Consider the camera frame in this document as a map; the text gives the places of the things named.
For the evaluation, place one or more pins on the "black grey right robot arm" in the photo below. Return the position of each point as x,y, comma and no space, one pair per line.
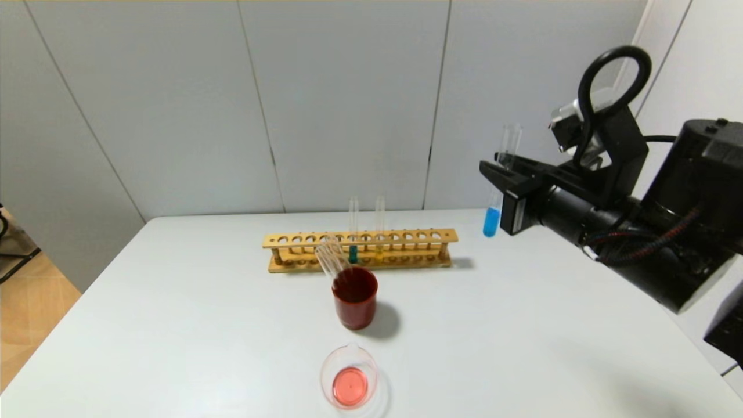
691,232

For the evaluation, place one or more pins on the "empty clear glass test tube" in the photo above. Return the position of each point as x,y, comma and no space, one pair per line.
332,260
325,261

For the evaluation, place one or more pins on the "red cup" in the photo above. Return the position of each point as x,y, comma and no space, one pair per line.
354,305

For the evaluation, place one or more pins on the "blue liquid glass test tube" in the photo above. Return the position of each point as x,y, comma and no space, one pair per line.
491,223
353,220

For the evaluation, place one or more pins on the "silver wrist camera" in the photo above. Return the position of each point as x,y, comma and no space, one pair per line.
566,119

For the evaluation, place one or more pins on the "clear glass beaker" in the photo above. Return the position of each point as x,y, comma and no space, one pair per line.
351,380

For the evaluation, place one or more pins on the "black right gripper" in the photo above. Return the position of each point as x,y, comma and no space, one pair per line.
516,204

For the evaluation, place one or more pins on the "black metal stand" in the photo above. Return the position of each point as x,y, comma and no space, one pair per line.
14,258

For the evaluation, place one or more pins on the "yellow liquid glass test tube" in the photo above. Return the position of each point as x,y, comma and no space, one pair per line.
379,251

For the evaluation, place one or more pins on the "wooden test tube rack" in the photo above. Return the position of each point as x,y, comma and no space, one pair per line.
406,260

